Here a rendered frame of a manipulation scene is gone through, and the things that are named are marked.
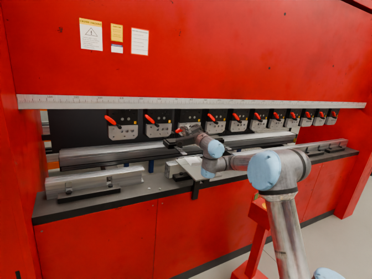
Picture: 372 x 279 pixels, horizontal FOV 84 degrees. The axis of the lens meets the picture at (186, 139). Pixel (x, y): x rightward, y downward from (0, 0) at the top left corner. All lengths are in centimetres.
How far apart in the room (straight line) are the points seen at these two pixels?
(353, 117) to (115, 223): 269
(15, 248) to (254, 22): 163
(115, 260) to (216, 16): 150
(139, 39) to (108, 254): 117
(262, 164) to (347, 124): 245
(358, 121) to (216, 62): 209
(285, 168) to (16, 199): 95
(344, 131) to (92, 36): 278
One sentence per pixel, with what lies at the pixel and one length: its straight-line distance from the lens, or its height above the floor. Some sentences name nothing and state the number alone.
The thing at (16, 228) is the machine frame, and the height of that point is 91.
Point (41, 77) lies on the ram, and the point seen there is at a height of 147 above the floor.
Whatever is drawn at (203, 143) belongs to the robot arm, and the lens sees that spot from 99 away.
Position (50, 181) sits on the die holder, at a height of 97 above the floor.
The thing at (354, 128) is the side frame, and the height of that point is 110.
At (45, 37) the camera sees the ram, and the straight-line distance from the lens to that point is 107.
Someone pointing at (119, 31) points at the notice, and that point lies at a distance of 109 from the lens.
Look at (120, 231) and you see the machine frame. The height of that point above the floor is 66.
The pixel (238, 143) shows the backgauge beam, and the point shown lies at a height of 95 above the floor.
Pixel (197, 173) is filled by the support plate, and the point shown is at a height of 100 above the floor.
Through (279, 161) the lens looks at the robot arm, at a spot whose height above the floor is 135.
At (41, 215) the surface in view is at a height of 88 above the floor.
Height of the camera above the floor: 158
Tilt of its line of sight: 20 degrees down
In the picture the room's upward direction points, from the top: 6 degrees clockwise
